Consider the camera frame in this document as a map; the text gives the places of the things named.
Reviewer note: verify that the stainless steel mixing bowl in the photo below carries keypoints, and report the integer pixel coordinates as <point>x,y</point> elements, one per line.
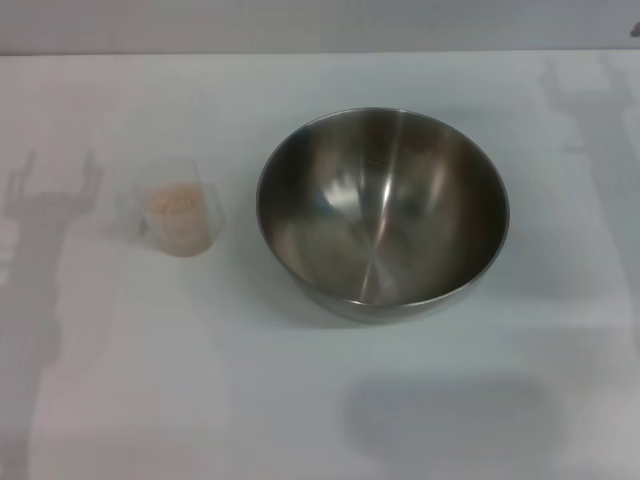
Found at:
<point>380,215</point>

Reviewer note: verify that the white rice grains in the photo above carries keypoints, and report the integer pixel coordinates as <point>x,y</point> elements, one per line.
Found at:
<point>175,220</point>

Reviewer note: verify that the clear plastic measuring cup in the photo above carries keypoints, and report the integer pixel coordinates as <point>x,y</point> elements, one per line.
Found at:
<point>150,175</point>

